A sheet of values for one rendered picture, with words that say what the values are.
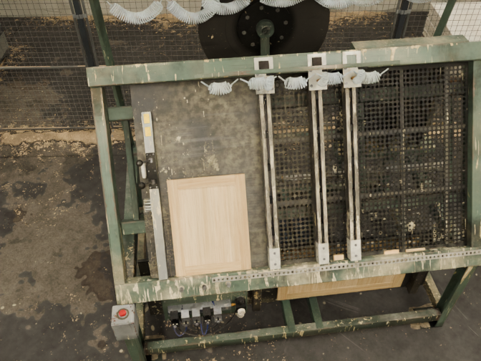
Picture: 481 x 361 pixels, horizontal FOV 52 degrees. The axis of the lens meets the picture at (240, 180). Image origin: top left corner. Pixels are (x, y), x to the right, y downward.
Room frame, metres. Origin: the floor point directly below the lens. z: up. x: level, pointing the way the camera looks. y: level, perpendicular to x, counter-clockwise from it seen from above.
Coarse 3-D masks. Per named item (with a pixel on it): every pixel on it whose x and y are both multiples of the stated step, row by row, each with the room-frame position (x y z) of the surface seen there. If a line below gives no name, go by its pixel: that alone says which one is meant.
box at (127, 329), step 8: (128, 304) 1.39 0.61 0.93; (112, 312) 1.35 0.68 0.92; (136, 312) 1.38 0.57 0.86; (112, 320) 1.30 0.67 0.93; (120, 320) 1.30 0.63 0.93; (128, 320) 1.30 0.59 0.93; (136, 320) 1.34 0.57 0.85; (112, 328) 1.27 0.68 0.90; (120, 328) 1.27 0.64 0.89; (128, 328) 1.28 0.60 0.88; (136, 328) 1.30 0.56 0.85; (120, 336) 1.27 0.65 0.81; (128, 336) 1.28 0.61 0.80; (136, 336) 1.28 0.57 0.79
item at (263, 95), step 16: (256, 64) 2.25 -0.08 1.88; (272, 64) 2.26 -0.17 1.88; (272, 80) 2.10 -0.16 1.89; (272, 144) 2.04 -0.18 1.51; (272, 160) 1.99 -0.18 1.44; (272, 176) 1.94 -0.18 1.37; (272, 192) 1.88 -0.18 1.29; (272, 208) 1.85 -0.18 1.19; (272, 224) 1.80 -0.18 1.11; (272, 240) 1.75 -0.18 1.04; (272, 256) 1.66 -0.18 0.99
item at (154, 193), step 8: (144, 112) 2.11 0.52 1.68; (144, 128) 2.06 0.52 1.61; (152, 128) 2.09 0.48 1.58; (144, 136) 2.04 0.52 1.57; (152, 136) 2.04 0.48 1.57; (152, 144) 2.01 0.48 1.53; (152, 152) 1.99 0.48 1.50; (152, 192) 1.86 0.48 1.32; (152, 200) 1.83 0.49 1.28; (152, 208) 1.80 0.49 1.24; (160, 208) 1.81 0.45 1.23; (152, 216) 1.78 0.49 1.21; (160, 216) 1.78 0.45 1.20; (160, 224) 1.75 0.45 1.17; (160, 232) 1.73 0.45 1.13; (160, 240) 1.70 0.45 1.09; (160, 248) 1.67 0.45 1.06; (160, 256) 1.64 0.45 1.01; (160, 264) 1.62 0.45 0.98; (160, 272) 1.59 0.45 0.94
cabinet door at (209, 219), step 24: (168, 192) 1.88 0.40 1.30; (192, 192) 1.89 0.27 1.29; (216, 192) 1.90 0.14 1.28; (240, 192) 1.91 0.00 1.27; (192, 216) 1.81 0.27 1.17; (216, 216) 1.82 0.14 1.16; (240, 216) 1.83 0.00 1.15; (192, 240) 1.73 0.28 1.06; (216, 240) 1.74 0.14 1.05; (240, 240) 1.74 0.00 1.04; (192, 264) 1.64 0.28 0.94; (216, 264) 1.65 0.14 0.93; (240, 264) 1.66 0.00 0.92
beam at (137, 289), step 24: (288, 264) 1.68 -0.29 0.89; (312, 264) 1.67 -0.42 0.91; (360, 264) 1.68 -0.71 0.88; (384, 264) 1.69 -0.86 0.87; (408, 264) 1.70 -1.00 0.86; (432, 264) 1.71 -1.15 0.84; (456, 264) 1.72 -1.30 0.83; (480, 264) 1.73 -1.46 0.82; (120, 288) 1.52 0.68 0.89; (144, 288) 1.52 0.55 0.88; (168, 288) 1.53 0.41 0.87; (192, 288) 1.54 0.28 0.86; (216, 288) 1.55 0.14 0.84; (240, 288) 1.56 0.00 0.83; (264, 288) 1.56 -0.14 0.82
